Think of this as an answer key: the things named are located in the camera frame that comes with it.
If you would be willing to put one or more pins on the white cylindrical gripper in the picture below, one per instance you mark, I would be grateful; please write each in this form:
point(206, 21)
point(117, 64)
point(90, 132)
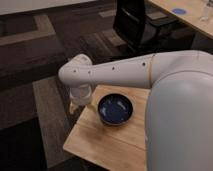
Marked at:
point(81, 96)

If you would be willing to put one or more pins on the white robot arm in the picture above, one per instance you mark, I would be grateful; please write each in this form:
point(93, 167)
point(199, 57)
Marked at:
point(179, 110)

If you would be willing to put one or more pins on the dark blue ceramic bowl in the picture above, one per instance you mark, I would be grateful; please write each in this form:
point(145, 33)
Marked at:
point(115, 109)

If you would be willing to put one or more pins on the light wooden side table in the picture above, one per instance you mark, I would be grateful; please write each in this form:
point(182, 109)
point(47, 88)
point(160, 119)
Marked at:
point(116, 148)

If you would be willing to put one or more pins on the black office chair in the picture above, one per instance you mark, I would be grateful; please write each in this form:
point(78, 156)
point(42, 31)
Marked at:
point(143, 27)

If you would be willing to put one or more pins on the blue round coaster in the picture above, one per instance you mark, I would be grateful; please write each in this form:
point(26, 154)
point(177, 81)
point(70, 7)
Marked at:
point(179, 11)

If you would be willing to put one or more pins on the wooden desk in background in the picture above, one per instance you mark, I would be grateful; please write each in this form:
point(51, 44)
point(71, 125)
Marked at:
point(194, 10)

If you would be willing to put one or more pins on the clear drinking glass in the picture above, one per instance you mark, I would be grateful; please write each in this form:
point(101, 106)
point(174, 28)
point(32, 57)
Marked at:
point(206, 13)

